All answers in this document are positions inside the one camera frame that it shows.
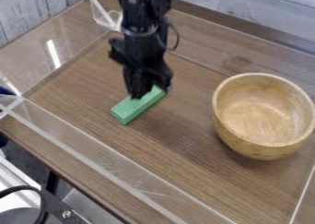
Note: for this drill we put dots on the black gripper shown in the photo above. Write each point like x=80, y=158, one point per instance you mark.
x=140, y=52

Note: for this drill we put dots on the green rectangular block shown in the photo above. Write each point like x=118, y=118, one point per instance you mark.
x=129, y=108

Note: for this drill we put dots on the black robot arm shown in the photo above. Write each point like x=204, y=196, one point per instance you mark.
x=141, y=13

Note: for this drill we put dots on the brown wooden bowl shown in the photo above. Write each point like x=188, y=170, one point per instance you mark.
x=263, y=115

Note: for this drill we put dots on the blue object at left edge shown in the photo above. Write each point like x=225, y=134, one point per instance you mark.
x=5, y=91

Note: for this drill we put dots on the black table leg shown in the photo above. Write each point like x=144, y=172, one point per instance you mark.
x=52, y=183

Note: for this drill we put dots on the clear acrylic enclosure wall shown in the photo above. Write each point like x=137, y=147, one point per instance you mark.
x=160, y=170

